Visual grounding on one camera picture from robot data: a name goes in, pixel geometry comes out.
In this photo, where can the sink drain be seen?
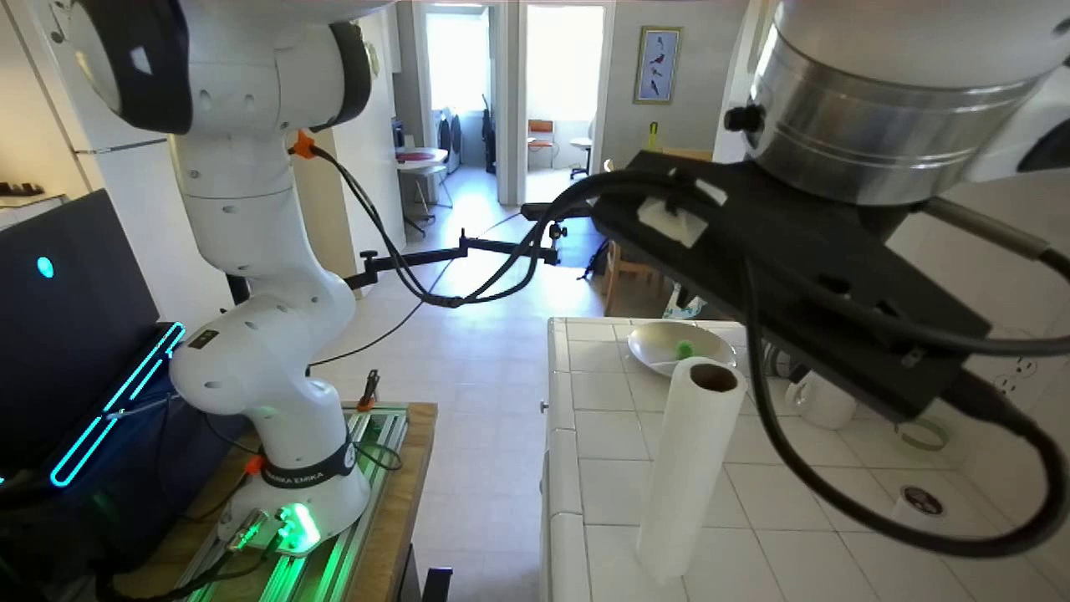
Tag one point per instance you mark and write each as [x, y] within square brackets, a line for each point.
[924, 503]

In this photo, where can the small distant stool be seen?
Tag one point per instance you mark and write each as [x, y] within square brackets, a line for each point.
[580, 153]

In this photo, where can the dark hanging bags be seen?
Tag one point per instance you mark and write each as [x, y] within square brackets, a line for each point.
[462, 136]

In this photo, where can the small hallway table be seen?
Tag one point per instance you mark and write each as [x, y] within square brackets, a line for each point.
[421, 167]

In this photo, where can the black exterior camera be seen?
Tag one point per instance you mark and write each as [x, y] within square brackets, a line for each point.
[547, 209]

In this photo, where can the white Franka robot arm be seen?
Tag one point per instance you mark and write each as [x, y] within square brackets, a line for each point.
[269, 355]

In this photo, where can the yellow-green bottle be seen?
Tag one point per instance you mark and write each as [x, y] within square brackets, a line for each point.
[654, 130]

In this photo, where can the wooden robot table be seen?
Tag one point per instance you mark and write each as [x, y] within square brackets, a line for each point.
[405, 490]

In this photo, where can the orange distant chair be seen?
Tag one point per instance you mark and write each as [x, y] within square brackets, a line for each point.
[542, 136]

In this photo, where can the wooden dining chair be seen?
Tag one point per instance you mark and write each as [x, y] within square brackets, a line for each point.
[625, 277]

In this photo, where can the white shallow bowl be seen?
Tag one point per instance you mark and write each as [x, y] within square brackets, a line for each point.
[657, 343]

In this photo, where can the small green ball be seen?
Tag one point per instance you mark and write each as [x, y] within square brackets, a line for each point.
[685, 347]

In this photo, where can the white paper towel roll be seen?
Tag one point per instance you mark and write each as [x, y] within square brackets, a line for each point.
[686, 478]

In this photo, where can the white wall power outlet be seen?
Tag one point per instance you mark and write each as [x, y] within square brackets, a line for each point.
[1030, 384]

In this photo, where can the green-lit metal base plate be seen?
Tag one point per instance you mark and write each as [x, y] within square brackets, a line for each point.
[335, 556]

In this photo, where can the framed blue picture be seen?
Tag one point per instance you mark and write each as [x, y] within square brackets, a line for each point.
[657, 64]

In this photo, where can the small green-rimmed dish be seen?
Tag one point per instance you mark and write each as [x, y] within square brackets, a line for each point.
[916, 434]

